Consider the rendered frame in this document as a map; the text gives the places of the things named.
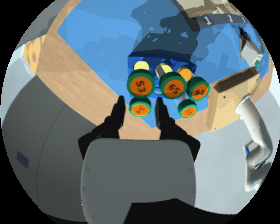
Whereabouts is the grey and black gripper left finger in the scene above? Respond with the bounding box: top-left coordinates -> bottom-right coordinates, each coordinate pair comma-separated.
78,95 -> 126,160

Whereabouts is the blue tube rack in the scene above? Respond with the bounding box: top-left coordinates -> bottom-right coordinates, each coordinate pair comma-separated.
127,52 -> 197,98

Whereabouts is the blue bench mat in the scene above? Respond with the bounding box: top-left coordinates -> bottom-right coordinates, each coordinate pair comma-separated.
57,0 -> 269,106

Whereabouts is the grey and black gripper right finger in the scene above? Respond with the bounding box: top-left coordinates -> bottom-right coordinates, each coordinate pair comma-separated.
154,97 -> 201,162

